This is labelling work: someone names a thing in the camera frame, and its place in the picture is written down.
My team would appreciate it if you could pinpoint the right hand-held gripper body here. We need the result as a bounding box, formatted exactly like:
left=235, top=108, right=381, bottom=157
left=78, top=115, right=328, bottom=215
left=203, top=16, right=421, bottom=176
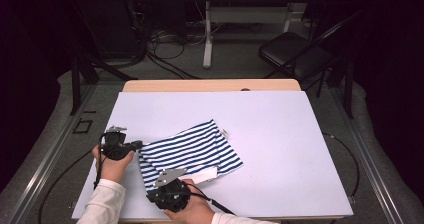
left=146, top=168, right=193, bottom=214

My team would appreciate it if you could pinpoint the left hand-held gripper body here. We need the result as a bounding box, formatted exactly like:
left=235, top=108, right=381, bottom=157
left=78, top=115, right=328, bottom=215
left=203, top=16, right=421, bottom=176
left=101, top=126, right=135, bottom=161

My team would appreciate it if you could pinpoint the blue white striped baby romper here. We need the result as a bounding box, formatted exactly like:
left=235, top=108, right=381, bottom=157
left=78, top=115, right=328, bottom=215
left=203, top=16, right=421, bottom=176
left=138, top=118, right=245, bottom=194

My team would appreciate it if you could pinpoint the person's left hand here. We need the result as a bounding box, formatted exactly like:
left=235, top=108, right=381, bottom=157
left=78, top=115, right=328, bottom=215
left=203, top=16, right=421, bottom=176
left=91, top=143, right=136, bottom=185

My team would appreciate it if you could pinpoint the person's right hand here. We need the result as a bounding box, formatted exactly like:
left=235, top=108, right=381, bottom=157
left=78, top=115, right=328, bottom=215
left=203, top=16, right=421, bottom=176
left=163, top=178, right=216, bottom=224

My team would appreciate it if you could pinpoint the black metal stand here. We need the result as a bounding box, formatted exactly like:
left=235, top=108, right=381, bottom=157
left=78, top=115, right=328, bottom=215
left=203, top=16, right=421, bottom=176
left=68, top=3, right=138, bottom=116

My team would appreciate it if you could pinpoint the white-legged desk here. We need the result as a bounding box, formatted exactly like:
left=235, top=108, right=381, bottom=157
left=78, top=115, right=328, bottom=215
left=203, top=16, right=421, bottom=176
left=183, top=0, right=336, bottom=70

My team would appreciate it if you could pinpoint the black folding chair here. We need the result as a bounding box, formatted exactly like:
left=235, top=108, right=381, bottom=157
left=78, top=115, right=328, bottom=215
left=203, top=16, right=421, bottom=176
left=258, top=8, right=368, bottom=99

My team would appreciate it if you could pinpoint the left hand-held gripper cable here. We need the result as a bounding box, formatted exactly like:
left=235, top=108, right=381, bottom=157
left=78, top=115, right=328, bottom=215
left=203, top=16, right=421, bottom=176
left=93, top=133, right=108, bottom=190

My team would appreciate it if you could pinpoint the hand-held gripper cable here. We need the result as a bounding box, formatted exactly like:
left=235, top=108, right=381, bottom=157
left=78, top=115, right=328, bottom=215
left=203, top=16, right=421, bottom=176
left=186, top=182, right=236, bottom=216
left=93, top=133, right=108, bottom=190

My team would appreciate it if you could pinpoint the right hand-held gripper cable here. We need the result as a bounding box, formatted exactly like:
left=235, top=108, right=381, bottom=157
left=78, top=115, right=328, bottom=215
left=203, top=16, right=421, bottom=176
left=186, top=182, right=236, bottom=216

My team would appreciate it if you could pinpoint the black floor cable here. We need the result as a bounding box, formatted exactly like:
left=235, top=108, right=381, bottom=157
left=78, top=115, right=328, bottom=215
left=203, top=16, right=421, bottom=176
left=322, top=132, right=361, bottom=198
left=37, top=146, right=99, bottom=224

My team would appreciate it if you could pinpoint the metal floor rail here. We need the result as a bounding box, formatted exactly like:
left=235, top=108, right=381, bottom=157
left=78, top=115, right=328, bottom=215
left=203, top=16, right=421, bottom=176
left=6, top=83, right=99, bottom=224
left=328, top=87, right=406, bottom=224

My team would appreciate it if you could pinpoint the bundle of floor cables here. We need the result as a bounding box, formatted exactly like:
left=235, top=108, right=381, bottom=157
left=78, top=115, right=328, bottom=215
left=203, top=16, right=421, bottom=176
left=144, top=30, right=201, bottom=80

